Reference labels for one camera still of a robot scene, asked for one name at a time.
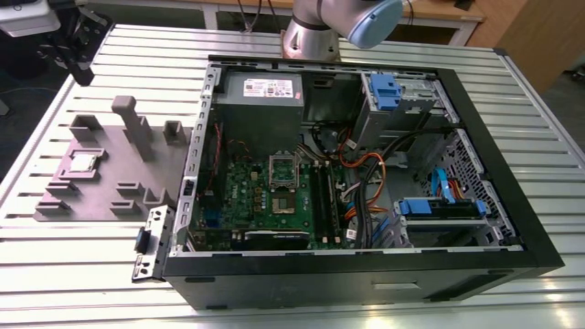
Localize grey metal retainer bracket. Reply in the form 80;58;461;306
131;204;173;284

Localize black graphics card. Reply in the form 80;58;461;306
231;228;311;252

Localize black PC case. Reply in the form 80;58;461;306
162;53;567;311

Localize grey hanging cable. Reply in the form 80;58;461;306
233;0;267;34

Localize blue VGA port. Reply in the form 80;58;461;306
204;209;224;230

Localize blue plastic disk carrier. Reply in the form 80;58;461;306
369;73;404;112

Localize metal socket cover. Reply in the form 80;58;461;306
267;152;304;191

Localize grey metal drive cage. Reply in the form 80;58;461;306
353;70;461;151

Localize yellow black power wires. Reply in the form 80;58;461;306
296;142;331;162

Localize orange wire bundle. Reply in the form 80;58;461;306
337;152;391;221

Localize black round cooler fan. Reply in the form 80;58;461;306
312;121;343;156

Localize grey parts rack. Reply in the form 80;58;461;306
32;95;196;223

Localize silver square CPU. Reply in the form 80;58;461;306
68;154;100;171

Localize hard disk in blue carrier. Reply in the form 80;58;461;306
393;197;488;220

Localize wooden desk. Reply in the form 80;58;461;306
401;0;487;47

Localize grey power supply unit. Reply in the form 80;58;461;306
212;71;307;162

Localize green motherboard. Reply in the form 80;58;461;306
189;159;353;251

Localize blue flat data cable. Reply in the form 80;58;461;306
429;167;459;204

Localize black RAM slot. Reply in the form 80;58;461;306
311;160;328;246
323;160;344;246

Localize wooden cabinet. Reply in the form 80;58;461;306
465;0;581;93

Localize black chair base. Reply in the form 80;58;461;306
564;60;585;84

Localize grey metal disk bay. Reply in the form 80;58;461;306
388;197;523;249

